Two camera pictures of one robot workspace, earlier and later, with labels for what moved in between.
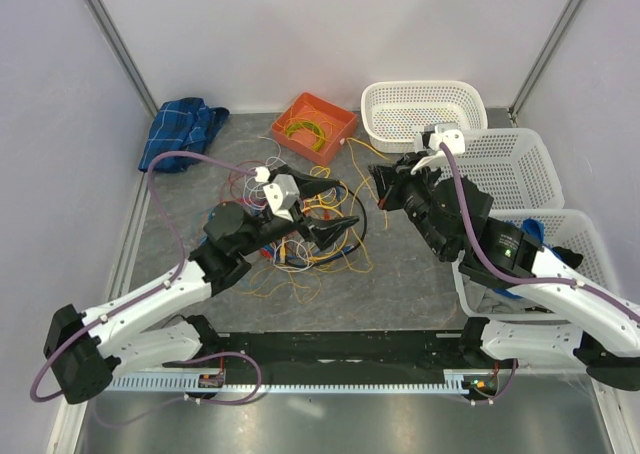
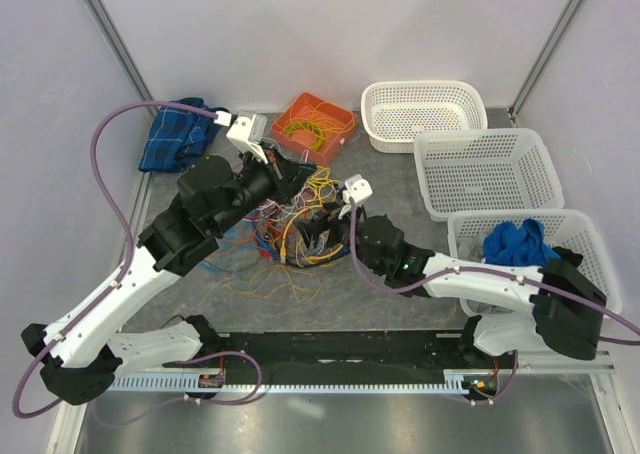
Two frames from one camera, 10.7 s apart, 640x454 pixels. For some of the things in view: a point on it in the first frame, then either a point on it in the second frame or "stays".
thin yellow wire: [331, 262] → [297, 279]
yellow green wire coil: [321, 141] stays
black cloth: [570, 258] stays
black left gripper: [324, 233] → [284, 173]
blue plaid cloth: [181, 125] stays
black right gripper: [397, 176] → [319, 222]
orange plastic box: [315, 128] stays
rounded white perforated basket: [396, 111] stays
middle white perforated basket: [512, 166] stays
